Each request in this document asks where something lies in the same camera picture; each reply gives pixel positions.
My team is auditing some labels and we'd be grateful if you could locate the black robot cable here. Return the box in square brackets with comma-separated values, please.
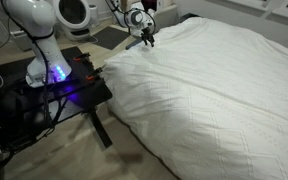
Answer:
[0, 0, 57, 134]

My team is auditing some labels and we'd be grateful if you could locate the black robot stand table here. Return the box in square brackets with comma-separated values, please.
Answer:
[0, 47, 112, 168]

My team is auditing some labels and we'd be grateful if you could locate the beige armchair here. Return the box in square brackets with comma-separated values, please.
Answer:
[153, 4, 179, 32]

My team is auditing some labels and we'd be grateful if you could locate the white round appliance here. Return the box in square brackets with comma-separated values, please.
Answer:
[52, 0, 91, 41]

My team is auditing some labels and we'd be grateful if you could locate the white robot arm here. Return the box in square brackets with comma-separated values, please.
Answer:
[0, 0, 156, 88]

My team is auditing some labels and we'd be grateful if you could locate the white duvet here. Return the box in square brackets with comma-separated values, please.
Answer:
[102, 17, 288, 180]

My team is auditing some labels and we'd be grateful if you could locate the dark floor mat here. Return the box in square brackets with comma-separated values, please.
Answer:
[94, 26, 129, 50]

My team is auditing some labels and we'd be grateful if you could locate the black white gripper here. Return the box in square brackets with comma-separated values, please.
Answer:
[141, 28, 155, 47]

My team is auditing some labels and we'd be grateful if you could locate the orange black clamp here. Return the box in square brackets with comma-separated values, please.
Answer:
[86, 67, 103, 80]
[73, 52, 91, 61]

